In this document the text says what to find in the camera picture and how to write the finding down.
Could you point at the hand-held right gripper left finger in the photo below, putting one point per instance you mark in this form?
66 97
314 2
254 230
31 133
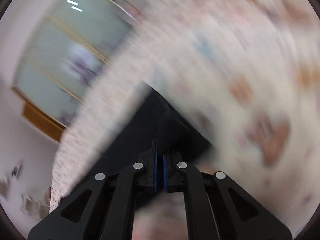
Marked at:
155 172

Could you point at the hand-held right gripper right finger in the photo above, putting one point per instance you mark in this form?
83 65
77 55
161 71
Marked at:
165 173

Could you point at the black pants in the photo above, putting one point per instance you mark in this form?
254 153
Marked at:
150 125

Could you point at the wooden door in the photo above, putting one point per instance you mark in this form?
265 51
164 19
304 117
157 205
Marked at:
41 122

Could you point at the white rack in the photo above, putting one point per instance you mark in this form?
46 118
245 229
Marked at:
32 206

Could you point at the teddy bear printed blanket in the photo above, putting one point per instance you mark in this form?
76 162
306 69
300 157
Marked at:
250 55

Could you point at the floral glass door wardrobe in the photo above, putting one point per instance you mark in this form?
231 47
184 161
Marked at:
82 30

